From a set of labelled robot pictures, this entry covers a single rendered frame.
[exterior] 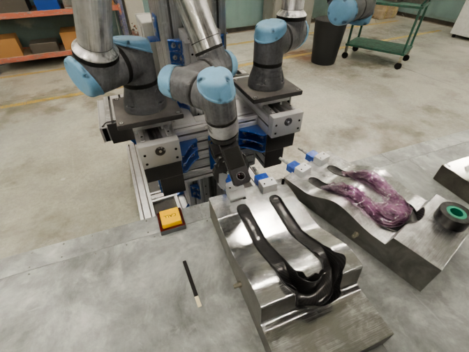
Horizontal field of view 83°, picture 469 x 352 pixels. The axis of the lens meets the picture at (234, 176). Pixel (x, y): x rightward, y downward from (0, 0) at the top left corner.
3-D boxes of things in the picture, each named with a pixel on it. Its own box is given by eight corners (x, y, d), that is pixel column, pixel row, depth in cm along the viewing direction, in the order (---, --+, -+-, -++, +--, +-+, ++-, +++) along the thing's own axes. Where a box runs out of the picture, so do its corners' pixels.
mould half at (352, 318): (210, 216, 88) (207, 187, 80) (279, 196, 96) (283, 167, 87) (283, 395, 54) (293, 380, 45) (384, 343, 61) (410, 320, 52)
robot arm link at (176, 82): (188, 85, 71) (221, 96, 67) (157, 100, 64) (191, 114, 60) (185, 54, 66) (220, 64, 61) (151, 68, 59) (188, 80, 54)
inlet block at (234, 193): (216, 172, 89) (213, 162, 85) (229, 167, 90) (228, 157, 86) (230, 202, 81) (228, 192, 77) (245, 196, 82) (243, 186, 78)
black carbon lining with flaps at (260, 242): (233, 211, 81) (233, 188, 75) (280, 197, 86) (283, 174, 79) (291, 325, 57) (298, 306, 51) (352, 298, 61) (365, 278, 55)
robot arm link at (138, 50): (165, 77, 92) (157, 33, 83) (134, 90, 83) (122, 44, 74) (141, 70, 97) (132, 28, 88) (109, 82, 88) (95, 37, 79)
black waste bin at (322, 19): (301, 59, 447) (308, 17, 406) (324, 55, 463) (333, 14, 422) (320, 68, 415) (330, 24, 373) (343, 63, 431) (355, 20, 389)
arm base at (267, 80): (241, 80, 114) (242, 56, 108) (272, 75, 119) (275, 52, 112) (257, 94, 104) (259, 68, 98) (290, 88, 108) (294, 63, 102)
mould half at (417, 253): (281, 188, 99) (285, 165, 92) (325, 160, 111) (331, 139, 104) (420, 292, 69) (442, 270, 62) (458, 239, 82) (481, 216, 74)
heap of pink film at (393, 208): (315, 190, 90) (320, 172, 84) (346, 169, 98) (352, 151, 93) (389, 240, 74) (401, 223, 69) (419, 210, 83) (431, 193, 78)
